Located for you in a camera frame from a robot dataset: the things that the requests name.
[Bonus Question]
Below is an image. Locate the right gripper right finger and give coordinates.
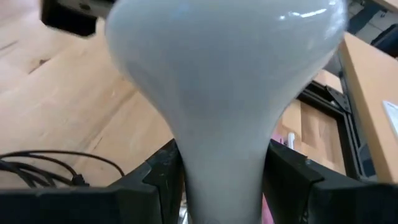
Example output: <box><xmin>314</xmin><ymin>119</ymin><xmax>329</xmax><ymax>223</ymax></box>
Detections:
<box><xmin>262</xmin><ymin>139</ymin><xmax>398</xmax><ymax>224</ymax></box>

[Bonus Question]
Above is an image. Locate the white lightbulb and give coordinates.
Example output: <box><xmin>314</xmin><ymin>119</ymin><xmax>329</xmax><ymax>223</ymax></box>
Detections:
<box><xmin>104</xmin><ymin>0</ymin><xmax>348</xmax><ymax>224</ymax></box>

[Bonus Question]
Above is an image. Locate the light wooden desk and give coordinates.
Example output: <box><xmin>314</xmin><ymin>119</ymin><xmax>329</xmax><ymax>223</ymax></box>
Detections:
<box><xmin>338</xmin><ymin>32</ymin><xmax>398</xmax><ymax>184</ymax></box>

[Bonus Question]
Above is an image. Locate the black lamp power cord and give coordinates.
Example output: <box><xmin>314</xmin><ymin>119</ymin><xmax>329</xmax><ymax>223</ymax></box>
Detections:
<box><xmin>0</xmin><ymin>150</ymin><xmax>126</xmax><ymax>189</ymax></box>

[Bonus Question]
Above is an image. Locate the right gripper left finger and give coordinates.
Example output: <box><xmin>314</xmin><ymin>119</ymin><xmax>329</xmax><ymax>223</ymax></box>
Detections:
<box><xmin>0</xmin><ymin>139</ymin><xmax>187</xmax><ymax>224</ymax></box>

